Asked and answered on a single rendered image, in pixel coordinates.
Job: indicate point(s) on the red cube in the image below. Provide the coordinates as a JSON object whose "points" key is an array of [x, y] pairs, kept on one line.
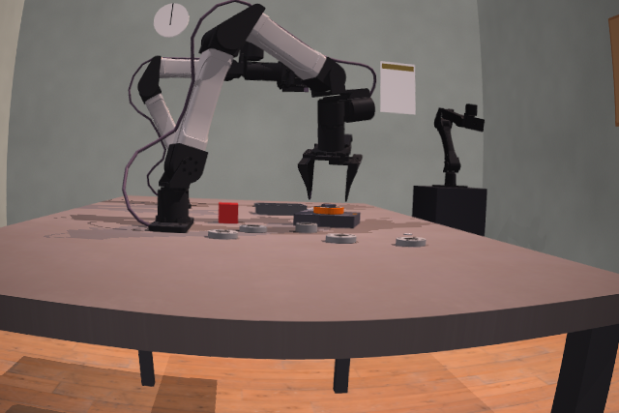
{"points": [[228, 212]]}

